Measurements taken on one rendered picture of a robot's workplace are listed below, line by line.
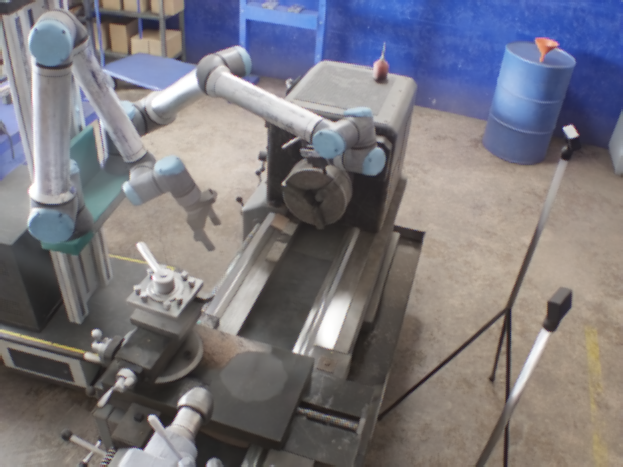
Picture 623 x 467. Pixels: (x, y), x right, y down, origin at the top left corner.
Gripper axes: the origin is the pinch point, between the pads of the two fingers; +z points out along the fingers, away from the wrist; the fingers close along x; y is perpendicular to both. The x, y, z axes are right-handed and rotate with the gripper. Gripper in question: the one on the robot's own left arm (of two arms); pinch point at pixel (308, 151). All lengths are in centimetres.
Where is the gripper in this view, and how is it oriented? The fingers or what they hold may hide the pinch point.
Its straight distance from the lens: 210.6
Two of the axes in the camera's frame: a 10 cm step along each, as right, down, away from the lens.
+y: 2.5, 8.2, 5.1
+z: -6.7, -2.2, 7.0
